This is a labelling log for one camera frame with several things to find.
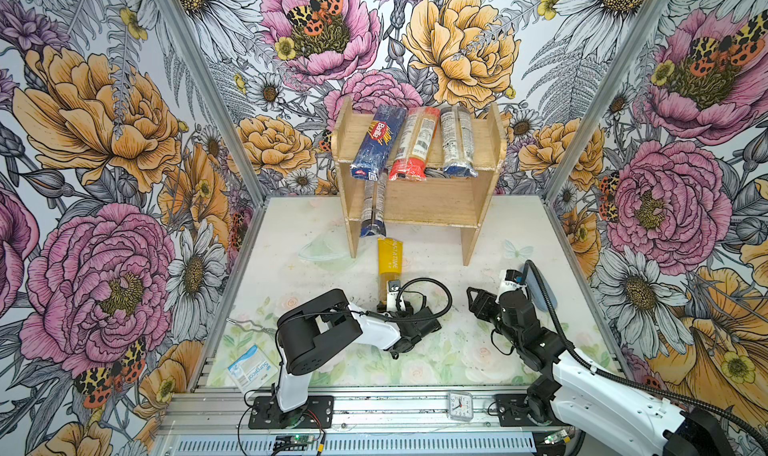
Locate right black corrugated cable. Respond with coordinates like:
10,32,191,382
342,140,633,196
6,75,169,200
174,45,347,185
521,259,768,439

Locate blue grey glasses case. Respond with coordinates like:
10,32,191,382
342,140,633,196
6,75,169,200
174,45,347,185
522,260,557,312

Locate metal scissors tongs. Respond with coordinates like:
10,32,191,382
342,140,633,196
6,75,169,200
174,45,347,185
226,317,276,336

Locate brown striped spaghetti bag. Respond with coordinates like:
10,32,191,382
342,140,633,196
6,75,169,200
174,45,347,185
360,170,388,237

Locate clear plastic bowl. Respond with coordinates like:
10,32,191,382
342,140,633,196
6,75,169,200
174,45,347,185
298,232,355,272

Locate green circuit board left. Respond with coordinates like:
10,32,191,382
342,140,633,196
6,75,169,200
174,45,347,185
272,434,324,454

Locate red spaghetti bag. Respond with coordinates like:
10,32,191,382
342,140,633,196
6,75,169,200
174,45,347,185
389,107,440,181

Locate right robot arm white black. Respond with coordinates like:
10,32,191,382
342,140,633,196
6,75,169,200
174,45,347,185
467,288,734,455

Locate grey white spaghetti bag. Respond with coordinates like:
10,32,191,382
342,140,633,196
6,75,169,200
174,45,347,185
440,105,477,178

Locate yellow spaghetti bag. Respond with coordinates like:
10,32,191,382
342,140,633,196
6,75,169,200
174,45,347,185
377,238,403,312

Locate blue Barilla spaghetti box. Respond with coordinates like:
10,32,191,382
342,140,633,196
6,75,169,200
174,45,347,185
350,105,408,181

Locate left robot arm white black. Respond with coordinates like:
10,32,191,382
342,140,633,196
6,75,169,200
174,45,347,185
274,289,441,413

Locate wooden two-tier shelf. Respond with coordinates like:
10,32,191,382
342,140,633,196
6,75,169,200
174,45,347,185
331,97,508,266

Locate green circuit board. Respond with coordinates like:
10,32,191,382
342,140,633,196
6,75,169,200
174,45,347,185
272,434,324,454
542,429,571,445

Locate small plastic packet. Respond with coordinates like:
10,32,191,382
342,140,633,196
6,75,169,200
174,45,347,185
227,345,279,393

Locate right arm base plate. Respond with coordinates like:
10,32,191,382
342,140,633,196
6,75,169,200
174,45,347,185
486,393,565,427

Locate small white desk clock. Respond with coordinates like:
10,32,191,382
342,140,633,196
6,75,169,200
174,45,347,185
447,392,474,422

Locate green circuit board right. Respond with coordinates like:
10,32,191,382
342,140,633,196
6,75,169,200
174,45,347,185
542,429,571,445

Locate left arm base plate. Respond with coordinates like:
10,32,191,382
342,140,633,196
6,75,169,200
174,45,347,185
248,396,335,430

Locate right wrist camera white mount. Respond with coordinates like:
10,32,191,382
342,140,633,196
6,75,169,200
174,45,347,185
498,269,526,295

